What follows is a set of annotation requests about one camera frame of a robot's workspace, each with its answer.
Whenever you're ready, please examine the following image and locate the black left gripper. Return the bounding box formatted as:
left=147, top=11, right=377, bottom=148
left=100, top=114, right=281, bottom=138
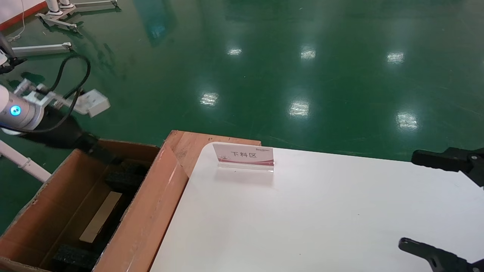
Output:
left=19, top=108, right=124, bottom=165

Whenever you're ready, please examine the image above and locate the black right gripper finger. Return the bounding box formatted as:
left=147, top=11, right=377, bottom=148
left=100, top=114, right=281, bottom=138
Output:
left=411, top=147, right=484, bottom=188
left=398, top=237, right=484, bottom=272

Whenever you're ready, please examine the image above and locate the small cardboard box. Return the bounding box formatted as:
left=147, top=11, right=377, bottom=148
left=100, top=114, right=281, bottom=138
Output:
left=79, top=191, right=123, bottom=244

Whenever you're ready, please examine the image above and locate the large open cardboard box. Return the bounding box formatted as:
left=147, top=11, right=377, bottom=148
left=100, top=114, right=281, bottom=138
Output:
left=0, top=130, right=262, bottom=272

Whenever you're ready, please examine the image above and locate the black foam insert block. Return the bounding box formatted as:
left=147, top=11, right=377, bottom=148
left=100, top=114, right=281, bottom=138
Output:
left=51, top=244, right=101, bottom=272
left=105, top=160, right=152, bottom=194

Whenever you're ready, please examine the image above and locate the white pipe with joint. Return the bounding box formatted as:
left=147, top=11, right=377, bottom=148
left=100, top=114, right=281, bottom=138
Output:
left=0, top=140, right=52, bottom=183

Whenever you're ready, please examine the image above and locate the white stand of black humanoid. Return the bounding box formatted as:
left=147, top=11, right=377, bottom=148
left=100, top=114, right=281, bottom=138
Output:
left=11, top=42, right=73, bottom=58

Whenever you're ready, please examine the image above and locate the clear acrylic sign holder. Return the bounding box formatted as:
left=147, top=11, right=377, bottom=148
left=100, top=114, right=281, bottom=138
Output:
left=212, top=142, right=275, bottom=173

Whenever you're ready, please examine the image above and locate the black silver humanoid robot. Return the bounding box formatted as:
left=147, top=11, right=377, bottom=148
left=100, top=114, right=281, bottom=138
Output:
left=0, top=33, right=28, bottom=75

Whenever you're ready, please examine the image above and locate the white humanoid robot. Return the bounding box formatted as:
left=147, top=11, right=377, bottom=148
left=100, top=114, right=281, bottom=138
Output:
left=47, top=0, right=75, bottom=11

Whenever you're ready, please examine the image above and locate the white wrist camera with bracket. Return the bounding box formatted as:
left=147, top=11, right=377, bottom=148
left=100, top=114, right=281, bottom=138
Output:
left=14, top=78, right=111, bottom=118

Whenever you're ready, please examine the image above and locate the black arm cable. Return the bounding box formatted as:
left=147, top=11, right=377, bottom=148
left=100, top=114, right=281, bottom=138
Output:
left=0, top=54, right=92, bottom=134

